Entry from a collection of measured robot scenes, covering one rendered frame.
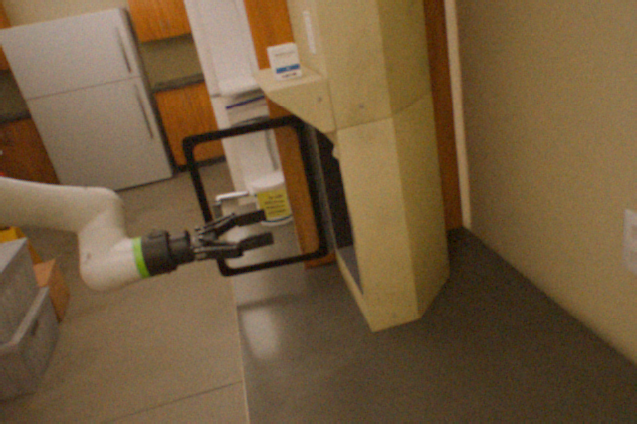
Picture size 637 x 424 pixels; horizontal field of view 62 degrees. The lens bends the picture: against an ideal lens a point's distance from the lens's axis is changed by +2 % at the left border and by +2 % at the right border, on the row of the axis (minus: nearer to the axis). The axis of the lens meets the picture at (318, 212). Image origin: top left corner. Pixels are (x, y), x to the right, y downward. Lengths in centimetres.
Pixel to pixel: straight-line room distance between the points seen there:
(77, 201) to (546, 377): 98
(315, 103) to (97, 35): 503
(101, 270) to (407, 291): 65
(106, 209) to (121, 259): 12
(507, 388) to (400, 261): 32
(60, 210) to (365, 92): 65
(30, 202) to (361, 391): 73
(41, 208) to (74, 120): 494
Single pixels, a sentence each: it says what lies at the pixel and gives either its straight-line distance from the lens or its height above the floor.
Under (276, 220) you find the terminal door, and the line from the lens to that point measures 139.
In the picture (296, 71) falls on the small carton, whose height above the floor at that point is 152.
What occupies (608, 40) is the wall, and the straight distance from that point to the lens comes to 102.
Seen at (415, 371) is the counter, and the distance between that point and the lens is 110.
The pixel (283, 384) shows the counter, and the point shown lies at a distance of 114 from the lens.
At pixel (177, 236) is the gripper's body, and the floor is 123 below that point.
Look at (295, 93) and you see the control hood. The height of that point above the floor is 150.
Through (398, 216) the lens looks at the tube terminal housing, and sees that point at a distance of 110.
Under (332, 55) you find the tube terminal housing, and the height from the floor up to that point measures 155.
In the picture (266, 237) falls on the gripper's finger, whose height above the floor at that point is 120.
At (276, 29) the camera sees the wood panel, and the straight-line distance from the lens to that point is 133.
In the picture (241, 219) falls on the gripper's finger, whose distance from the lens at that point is 125.
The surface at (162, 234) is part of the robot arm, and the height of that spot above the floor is 124.
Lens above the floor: 167
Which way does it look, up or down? 23 degrees down
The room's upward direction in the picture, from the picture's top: 12 degrees counter-clockwise
